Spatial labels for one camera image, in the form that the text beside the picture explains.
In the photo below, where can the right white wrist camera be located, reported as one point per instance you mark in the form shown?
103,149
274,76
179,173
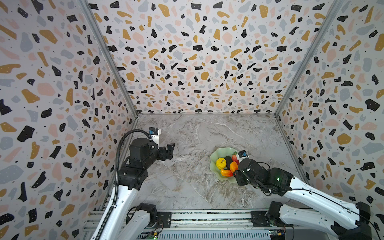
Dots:
241,155

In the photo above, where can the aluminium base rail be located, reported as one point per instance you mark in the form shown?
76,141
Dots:
140,224

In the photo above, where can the red yellow fake pepper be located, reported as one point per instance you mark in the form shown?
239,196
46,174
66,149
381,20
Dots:
234,167

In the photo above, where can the yellow fake apple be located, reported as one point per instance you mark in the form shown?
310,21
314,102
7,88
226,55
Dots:
221,163

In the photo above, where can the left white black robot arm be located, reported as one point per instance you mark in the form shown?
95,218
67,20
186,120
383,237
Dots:
143,153

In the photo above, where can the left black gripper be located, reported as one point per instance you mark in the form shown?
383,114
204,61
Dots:
163,155

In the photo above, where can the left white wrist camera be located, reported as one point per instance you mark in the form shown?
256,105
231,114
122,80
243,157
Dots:
155,134

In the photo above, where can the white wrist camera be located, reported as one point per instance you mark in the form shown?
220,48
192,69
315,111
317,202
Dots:
155,134
241,155

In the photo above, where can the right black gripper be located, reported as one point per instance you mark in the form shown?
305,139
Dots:
242,174

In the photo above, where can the green wavy fruit bowl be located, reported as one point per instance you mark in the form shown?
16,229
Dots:
221,153

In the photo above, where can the white slotted cable duct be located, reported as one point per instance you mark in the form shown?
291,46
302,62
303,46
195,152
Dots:
215,235

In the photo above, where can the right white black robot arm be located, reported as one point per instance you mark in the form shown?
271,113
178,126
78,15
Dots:
324,213

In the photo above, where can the orange red fake mango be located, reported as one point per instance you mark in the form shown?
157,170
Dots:
226,173

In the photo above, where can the dark avocado fake fruit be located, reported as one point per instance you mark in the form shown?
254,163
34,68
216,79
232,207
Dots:
228,161

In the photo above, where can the red fake strawberry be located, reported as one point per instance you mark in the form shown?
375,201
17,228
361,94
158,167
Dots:
235,158

